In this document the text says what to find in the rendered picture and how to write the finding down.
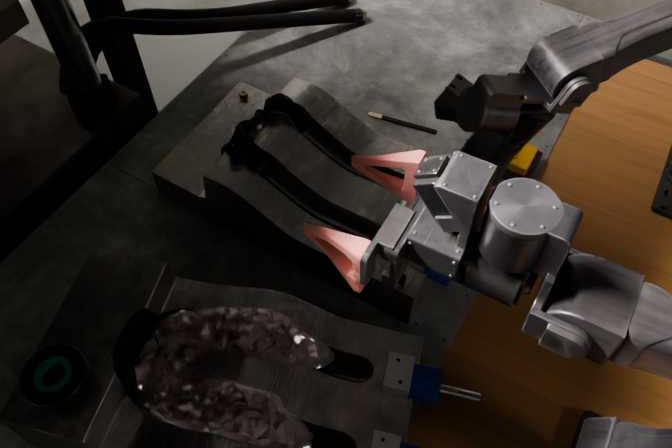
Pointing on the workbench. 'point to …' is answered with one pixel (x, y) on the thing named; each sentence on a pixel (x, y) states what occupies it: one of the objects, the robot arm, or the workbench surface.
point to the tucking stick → (402, 122)
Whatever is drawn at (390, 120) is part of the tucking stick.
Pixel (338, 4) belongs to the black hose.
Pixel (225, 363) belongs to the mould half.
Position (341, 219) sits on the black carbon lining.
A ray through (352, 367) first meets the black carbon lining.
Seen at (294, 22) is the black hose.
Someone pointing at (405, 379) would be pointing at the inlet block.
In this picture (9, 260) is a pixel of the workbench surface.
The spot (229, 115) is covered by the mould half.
